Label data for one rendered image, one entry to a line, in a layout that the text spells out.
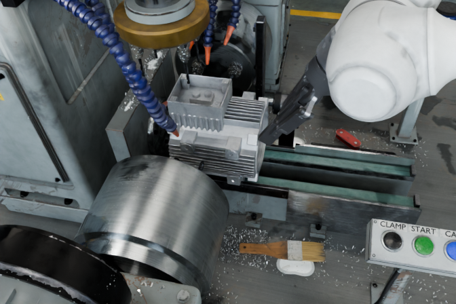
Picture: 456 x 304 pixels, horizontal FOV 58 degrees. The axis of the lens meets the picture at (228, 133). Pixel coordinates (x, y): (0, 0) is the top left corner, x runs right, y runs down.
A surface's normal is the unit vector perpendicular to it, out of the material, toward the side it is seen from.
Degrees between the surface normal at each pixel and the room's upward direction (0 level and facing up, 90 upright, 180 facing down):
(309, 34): 0
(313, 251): 2
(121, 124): 0
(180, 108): 90
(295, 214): 90
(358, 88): 88
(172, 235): 36
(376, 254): 21
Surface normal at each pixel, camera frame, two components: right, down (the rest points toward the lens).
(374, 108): -0.55, 0.55
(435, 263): -0.12, -0.41
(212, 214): 0.84, -0.23
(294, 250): -0.05, -0.71
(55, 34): 0.98, 0.12
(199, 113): -0.23, 0.70
